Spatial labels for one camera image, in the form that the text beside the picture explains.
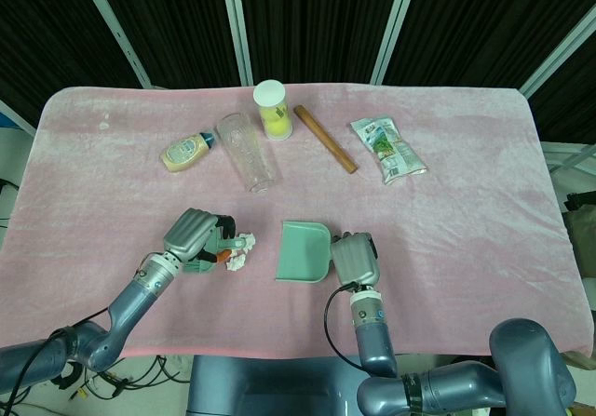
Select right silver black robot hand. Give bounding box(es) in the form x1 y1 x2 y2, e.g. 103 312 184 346
329 231 381 292

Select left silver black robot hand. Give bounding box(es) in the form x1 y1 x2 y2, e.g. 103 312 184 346
161 208 243 266

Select green dustpan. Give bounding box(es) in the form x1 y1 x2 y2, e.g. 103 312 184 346
273 220 334 287

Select green snack packet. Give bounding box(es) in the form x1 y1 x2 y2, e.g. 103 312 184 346
350 115 430 186

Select pink tablecloth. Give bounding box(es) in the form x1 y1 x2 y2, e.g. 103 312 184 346
0 83 589 359

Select mayonnaise squeeze bottle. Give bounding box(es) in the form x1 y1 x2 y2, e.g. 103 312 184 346
159 129 220 174

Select clear plastic cup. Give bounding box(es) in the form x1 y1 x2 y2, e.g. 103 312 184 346
216 113 282 195

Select wooden rolling pin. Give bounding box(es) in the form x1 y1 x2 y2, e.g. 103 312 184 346
294 104 360 175

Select blue-grey robot torso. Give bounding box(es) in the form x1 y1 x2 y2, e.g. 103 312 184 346
185 355 390 416

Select dark bag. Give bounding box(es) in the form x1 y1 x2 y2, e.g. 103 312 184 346
561 192 596 275

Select grey metal rack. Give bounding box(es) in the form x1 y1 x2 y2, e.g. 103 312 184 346
539 141 596 178

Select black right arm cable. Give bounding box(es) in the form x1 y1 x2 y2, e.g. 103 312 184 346
323 283 372 373

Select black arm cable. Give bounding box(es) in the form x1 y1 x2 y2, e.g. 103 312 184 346
323 283 372 373
0 311 113 410

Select tangled floor cables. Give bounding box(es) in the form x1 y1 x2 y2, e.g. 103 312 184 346
60 354 193 401

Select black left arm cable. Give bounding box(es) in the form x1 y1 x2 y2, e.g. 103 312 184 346
0 311 113 410

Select grey partition post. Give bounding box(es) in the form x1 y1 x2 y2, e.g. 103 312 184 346
519 1 596 99
218 0 255 87
74 0 153 89
370 0 423 87

